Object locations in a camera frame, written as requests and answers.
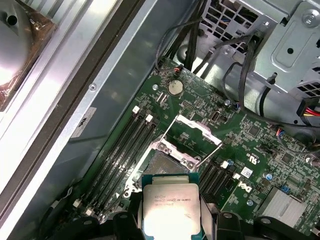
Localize small white board sticker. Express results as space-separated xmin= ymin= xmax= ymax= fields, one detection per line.
xmin=240 ymin=167 xmax=254 ymax=179

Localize black grey PC case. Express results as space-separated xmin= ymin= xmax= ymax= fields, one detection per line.
xmin=0 ymin=0 xmax=320 ymax=240

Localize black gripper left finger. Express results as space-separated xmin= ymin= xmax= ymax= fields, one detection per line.
xmin=71 ymin=191 xmax=145 ymax=240

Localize metal socket cover frame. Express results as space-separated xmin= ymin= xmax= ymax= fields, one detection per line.
xmin=159 ymin=114 xmax=224 ymax=168

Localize black internal USB port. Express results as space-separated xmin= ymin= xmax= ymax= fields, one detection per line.
xmin=210 ymin=110 xmax=221 ymax=124

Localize grey finned chipset heatsink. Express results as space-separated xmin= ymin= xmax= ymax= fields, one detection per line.
xmin=257 ymin=186 xmax=304 ymax=226

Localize green motherboard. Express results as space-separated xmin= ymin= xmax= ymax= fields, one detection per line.
xmin=72 ymin=56 xmax=320 ymax=240

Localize thick black cable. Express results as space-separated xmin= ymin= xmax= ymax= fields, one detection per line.
xmin=183 ymin=0 xmax=210 ymax=76

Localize silver topped green CPU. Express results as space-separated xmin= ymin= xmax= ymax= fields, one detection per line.
xmin=141 ymin=172 xmax=201 ymax=240

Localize CPU socket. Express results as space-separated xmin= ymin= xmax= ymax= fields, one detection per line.
xmin=124 ymin=141 xmax=202 ymax=195

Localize thin black wire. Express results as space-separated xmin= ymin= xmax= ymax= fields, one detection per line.
xmin=156 ymin=18 xmax=202 ymax=73

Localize silver label sticker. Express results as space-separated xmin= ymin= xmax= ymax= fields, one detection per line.
xmin=71 ymin=106 xmax=98 ymax=139

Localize orange yellow power wires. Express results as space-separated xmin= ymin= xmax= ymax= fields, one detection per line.
xmin=297 ymin=96 xmax=320 ymax=126

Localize grey metal disk bay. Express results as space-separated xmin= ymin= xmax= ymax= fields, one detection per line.
xmin=202 ymin=0 xmax=320 ymax=121

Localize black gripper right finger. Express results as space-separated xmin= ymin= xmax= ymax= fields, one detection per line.
xmin=198 ymin=197 xmax=295 ymax=240

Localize black RAM slot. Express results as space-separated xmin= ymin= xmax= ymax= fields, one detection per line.
xmin=106 ymin=121 xmax=162 ymax=215
xmin=211 ymin=159 xmax=230 ymax=197
xmin=204 ymin=164 xmax=222 ymax=196
xmin=73 ymin=106 xmax=141 ymax=208
xmin=89 ymin=114 xmax=147 ymax=206
xmin=84 ymin=114 xmax=155 ymax=217
xmin=199 ymin=161 xmax=216 ymax=195

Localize round silver coin battery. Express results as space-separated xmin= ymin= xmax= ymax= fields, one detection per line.
xmin=166 ymin=79 xmax=184 ymax=96

